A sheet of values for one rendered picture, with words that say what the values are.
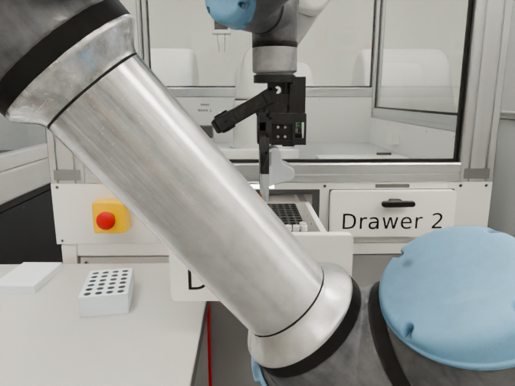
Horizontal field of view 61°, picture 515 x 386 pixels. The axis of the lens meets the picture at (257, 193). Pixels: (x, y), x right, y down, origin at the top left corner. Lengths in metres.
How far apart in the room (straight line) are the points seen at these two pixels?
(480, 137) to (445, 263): 0.78
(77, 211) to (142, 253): 0.18
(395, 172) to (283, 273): 0.74
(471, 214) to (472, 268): 0.80
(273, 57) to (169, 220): 0.45
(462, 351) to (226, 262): 0.17
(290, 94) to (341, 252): 0.27
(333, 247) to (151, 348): 0.32
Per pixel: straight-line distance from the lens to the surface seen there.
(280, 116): 0.73
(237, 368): 1.22
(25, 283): 1.00
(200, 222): 0.32
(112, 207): 1.02
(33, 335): 0.83
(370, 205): 1.04
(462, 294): 0.35
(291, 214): 0.92
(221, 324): 1.15
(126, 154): 0.31
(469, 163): 1.13
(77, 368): 0.72
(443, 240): 0.39
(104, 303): 0.84
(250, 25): 0.66
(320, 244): 0.70
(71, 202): 1.10
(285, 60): 0.73
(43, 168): 1.87
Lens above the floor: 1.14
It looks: 12 degrees down
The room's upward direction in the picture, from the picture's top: straight up
